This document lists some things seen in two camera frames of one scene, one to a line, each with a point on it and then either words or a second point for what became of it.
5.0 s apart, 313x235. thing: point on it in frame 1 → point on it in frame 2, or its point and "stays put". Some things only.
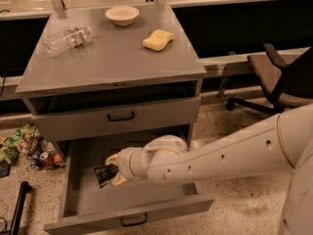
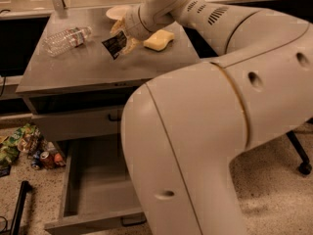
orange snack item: x=58 y=158 stays put
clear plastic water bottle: x=64 y=41 stays put
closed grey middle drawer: x=85 y=122 stays put
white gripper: x=123 y=164 → x=133 y=23
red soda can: x=47 y=161 stays put
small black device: x=105 y=173 → x=115 y=44
